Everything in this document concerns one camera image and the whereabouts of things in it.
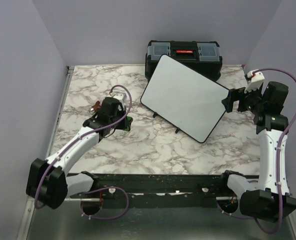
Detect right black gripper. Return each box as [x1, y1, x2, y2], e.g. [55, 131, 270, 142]
[222, 82, 266, 114]

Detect green round eraser pad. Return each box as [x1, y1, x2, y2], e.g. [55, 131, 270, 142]
[126, 116, 133, 125]

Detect white whiteboard with red writing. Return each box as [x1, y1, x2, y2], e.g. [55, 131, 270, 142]
[140, 54, 229, 143]

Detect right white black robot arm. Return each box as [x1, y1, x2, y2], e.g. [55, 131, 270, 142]
[218, 81, 296, 223]

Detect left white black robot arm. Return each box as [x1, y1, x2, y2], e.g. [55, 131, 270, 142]
[26, 93, 133, 209]

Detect brown metal nozzle tip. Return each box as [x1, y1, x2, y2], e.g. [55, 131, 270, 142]
[89, 101, 101, 114]

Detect black plastic toolbox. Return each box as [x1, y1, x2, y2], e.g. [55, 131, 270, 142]
[145, 40, 223, 82]

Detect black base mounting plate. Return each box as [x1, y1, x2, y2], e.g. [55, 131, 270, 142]
[71, 173, 239, 213]

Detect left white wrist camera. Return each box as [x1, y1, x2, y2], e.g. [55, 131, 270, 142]
[112, 93, 127, 102]

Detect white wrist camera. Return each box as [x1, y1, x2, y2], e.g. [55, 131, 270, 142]
[112, 93, 127, 102]
[244, 69, 265, 94]

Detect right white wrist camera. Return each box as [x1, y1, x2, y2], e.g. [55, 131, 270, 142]
[244, 69, 265, 94]

